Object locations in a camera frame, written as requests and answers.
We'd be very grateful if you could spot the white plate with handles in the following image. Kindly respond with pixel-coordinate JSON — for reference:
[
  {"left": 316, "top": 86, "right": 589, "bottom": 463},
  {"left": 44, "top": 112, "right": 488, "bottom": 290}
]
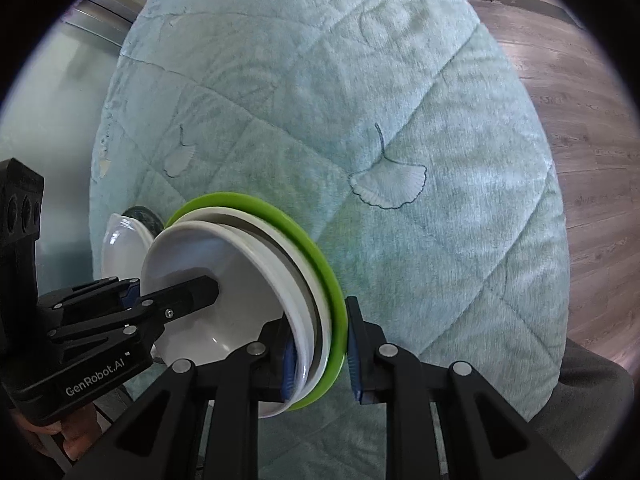
[{"left": 100, "top": 214, "right": 154, "bottom": 280}]

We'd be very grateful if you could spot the green plastic bowl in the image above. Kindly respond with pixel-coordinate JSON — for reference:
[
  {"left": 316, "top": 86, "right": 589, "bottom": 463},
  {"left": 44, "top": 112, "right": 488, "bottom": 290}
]
[{"left": 166, "top": 192, "right": 348, "bottom": 412}]

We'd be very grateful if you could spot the blue patterned plate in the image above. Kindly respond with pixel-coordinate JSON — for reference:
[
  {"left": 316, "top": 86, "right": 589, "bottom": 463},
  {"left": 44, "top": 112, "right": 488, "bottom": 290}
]
[{"left": 122, "top": 205, "right": 164, "bottom": 237}]

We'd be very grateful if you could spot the grey chair seat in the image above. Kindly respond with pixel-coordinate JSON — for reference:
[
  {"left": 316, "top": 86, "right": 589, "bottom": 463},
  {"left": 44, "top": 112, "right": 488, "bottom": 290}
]
[{"left": 530, "top": 340, "right": 634, "bottom": 479}]

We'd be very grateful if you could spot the left hand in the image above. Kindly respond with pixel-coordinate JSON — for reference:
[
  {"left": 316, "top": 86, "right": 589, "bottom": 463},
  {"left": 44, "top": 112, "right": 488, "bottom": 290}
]
[{"left": 9, "top": 404, "right": 102, "bottom": 460}]

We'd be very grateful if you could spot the light blue quilted tablecloth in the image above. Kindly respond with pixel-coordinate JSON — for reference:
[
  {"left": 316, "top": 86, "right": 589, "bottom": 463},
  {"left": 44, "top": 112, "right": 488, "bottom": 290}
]
[{"left": 88, "top": 0, "right": 572, "bottom": 480}]

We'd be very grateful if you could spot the white ceramic bowl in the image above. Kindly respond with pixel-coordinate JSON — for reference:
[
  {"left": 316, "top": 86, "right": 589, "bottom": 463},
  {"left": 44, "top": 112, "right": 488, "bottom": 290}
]
[
  {"left": 141, "top": 221, "right": 317, "bottom": 391},
  {"left": 178, "top": 207, "right": 335, "bottom": 418}
]

